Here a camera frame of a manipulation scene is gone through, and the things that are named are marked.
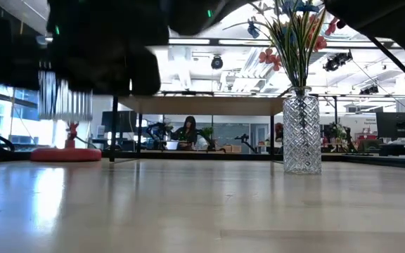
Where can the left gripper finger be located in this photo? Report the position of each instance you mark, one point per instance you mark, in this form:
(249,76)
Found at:
(146,75)

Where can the ribbed glass vase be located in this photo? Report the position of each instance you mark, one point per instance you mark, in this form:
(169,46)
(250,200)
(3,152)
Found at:
(65,98)

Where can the orange artificial flower bunch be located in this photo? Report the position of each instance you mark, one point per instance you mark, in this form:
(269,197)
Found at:
(269,58)

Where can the blue artificial flower bunch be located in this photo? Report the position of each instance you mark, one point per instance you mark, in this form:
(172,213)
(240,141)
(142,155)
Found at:
(294,52)

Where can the diamond-cut glass vase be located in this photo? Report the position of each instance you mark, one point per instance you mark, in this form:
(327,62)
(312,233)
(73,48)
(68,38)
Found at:
(301,137)

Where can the black background robot arm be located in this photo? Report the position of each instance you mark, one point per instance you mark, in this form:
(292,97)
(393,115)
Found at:
(244,140)
(155,128)

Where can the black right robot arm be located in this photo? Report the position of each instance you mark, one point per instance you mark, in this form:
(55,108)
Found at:
(392,21)

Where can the wooden shelf with black legs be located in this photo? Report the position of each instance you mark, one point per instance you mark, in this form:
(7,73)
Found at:
(202,105)

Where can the black computer monitor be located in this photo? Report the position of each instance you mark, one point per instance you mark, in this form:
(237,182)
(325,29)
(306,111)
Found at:
(397,124)
(118,121)

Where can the black beam with light strips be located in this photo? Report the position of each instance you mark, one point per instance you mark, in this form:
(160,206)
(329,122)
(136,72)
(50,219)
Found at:
(195,41)

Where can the black ceiling spotlight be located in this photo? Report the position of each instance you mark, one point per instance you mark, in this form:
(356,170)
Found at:
(217,62)

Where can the person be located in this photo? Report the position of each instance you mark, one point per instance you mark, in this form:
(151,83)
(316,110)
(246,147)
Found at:
(187,135)

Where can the small potted green plant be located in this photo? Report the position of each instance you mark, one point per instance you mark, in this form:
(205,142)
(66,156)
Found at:
(208,131)

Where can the cardboard box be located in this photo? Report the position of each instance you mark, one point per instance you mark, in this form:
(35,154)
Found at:
(232,148)

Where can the red desk lamp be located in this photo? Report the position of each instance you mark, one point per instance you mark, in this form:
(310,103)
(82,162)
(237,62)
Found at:
(65,154)

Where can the black ceiling fixture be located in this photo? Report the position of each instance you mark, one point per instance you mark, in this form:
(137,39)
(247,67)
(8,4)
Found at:
(369,90)

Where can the black rig frame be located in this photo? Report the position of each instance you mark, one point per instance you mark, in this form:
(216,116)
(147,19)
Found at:
(188,155)

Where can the black ceiling camera cluster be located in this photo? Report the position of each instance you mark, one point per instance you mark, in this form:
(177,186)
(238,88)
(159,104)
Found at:
(334,62)

